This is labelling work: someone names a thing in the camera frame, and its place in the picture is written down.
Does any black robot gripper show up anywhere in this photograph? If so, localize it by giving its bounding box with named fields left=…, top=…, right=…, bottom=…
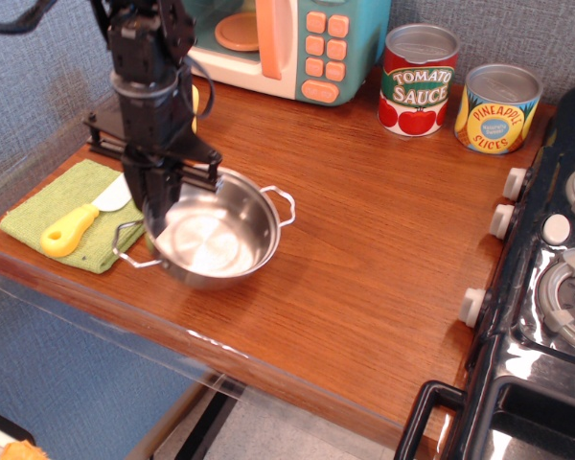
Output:
left=84, top=71, right=222, bottom=238

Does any stainless steel two-handled pot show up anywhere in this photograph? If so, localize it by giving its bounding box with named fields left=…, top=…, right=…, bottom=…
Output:
left=112, top=168, right=296, bottom=289

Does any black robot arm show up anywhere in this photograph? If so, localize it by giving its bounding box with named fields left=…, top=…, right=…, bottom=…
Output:
left=85, top=1, right=222, bottom=223

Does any green cloth napkin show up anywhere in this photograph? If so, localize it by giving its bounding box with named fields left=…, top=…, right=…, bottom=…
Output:
left=0, top=160, right=144, bottom=274

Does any yellow toy bell pepper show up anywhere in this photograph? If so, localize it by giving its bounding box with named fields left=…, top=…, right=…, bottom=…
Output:
left=192, top=85, right=199, bottom=134

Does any orange plate inside microwave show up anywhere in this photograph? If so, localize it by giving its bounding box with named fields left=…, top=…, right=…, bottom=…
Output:
left=215, top=11, right=259, bottom=53

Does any teal toy microwave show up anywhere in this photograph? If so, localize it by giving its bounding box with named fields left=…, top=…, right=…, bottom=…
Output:
left=184, top=1, right=391, bottom=106

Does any tomato sauce can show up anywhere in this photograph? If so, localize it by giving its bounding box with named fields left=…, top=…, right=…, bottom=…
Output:
left=378, top=23, right=460, bottom=137

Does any orange object bottom left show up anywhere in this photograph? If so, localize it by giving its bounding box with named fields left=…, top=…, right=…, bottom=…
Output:
left=0, top=440, right=49, bottom=460

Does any white stove knob lower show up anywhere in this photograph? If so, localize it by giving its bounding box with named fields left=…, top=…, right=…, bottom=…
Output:
left=458, top=287, right=486, bottom=328

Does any white stove knob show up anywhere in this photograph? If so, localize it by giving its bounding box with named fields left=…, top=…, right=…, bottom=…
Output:
left=458, top=287, right=486, bottom=328
left=502, top=168, right=528, bottom=201
left=489, top=204, right=515, bottom=240

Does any white stove knob middle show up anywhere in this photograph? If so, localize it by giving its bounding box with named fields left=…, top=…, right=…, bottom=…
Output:
left=489, top=204, right=515, bottom=240

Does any pineapple slices can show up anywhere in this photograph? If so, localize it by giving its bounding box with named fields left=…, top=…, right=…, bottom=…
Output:
left=454, top=63, right=543, bottom=155

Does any white stove knob upper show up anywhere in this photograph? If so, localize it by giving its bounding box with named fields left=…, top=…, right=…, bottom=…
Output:
left=502, top=168, right=528, bottom=201

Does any black toy stove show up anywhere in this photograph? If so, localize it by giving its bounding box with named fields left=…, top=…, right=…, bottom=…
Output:
left=395, top=88, right=575, bottom=459

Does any yellow-handled toy knife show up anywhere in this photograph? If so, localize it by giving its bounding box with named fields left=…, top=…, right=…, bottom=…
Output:
left=40, top=173, right=131, bottom=258

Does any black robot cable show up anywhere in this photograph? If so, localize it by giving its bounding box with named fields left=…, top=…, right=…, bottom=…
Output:
left=0, top=0, right=58, bottom=35

